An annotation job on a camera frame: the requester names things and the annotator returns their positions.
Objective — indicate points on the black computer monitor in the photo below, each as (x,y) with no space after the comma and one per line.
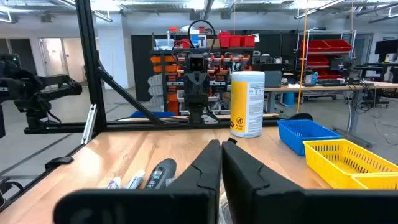
(387,48)

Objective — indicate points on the blue plastic basket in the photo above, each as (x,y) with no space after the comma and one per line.
(306,133)

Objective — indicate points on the black rack with orange bins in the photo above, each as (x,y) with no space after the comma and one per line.
(169,68)

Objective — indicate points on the wooden workbench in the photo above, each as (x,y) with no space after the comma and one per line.
(326,87)

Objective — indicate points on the small white toothpaste tube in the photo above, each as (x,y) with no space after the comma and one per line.
(135,180)
(114,183)

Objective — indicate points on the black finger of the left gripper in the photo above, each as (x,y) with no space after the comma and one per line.
(203,84)
(189,84)

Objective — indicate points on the red storage bins row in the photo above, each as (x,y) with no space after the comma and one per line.
(236,40)

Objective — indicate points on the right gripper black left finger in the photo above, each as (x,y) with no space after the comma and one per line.
(186,205)

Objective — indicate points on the dark grey deodorant stick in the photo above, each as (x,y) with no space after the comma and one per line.
(160,174)

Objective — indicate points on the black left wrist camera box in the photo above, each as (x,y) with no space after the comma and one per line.
(196,63)

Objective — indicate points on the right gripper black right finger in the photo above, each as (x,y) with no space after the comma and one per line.
(280,205)

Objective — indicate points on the metal rack with red bins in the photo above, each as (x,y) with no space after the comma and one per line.
(325,54)

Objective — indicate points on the yellow plastic cup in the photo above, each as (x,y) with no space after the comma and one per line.
(247,104)

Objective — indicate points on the yellow plastic basket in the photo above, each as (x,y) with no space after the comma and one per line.
(377,182)
(339,161)

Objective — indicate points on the black table edge clamp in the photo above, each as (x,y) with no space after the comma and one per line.
(59,162)

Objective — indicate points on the silver metal strut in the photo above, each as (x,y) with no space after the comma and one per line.
(89,124)

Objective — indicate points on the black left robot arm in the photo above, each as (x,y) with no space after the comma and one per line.
(196,115)

